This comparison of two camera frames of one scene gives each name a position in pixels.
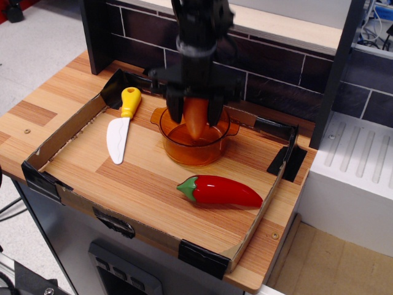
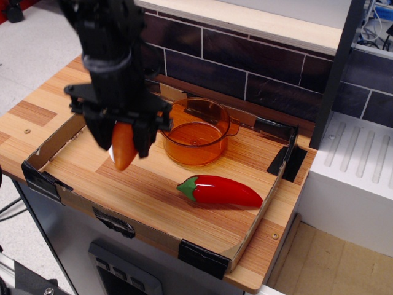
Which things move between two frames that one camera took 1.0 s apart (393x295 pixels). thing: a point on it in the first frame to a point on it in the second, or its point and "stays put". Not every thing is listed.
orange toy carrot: x=195 y=110 to x=123 y=145
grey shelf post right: x=347 y=47 stays put
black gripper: x=197 y=74 to x=116 y=90
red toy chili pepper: x=216 y=190 stays put
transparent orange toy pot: x=179 y=145 stays put
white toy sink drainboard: x=349 y=192 stays put
